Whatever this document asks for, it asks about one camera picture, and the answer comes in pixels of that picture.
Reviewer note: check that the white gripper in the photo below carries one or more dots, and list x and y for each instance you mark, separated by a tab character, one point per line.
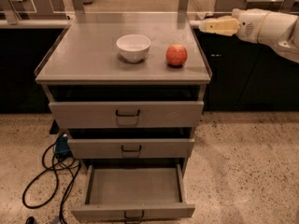
249	27

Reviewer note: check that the red apple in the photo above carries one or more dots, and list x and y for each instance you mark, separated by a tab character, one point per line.
176	55

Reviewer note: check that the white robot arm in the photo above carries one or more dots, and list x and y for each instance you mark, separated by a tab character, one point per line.
278	31

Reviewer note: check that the grey drawer cabinet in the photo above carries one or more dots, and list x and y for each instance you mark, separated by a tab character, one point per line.
87	66

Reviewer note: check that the grey middle drawer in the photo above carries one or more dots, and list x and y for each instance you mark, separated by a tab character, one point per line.
130	148

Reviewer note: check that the grey drawer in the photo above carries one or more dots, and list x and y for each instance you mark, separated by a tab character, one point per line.
136	194
73	115
130	148

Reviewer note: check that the grey top drawer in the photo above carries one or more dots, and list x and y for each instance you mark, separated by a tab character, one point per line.
73	115

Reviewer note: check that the grey bottom drawer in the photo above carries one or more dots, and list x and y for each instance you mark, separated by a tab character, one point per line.
136	194

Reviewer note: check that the white ceramic bowl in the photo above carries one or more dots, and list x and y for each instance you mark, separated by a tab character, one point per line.
133	48

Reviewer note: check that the blue power box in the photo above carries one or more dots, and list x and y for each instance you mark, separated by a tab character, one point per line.
61	148

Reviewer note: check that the clear acrylic barrier panel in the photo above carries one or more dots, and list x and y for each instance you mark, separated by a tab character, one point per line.
14	11

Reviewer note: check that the white horizontal rail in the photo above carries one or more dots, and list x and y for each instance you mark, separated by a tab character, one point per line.
118	24

